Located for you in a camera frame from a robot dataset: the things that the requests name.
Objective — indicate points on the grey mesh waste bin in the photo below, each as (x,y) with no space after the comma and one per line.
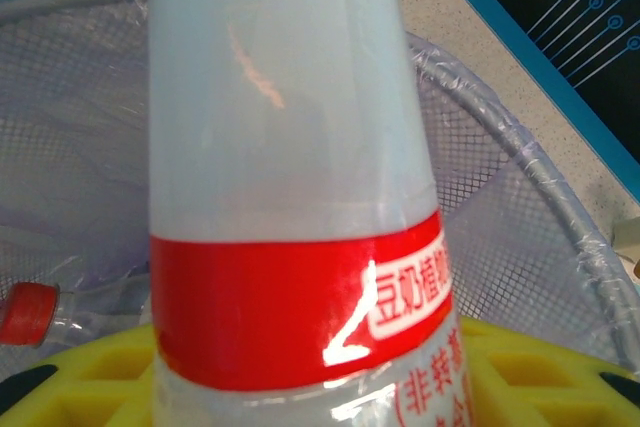
(505,227)

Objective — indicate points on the cola bottle red label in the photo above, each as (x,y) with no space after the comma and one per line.
(27,314)

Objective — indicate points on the blue circuit-pattern board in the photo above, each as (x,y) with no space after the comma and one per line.
(525,32)

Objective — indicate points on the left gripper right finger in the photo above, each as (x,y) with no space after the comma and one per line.
(550,387)

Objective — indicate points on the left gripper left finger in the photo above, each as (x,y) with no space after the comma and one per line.
(75,392)

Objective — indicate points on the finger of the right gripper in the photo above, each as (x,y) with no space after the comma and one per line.
(627,237)

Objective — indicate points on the white bottle red label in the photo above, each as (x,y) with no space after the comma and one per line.
(280,147)

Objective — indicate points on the mesh bin with plastic liner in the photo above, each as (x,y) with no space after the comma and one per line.
(75,197)

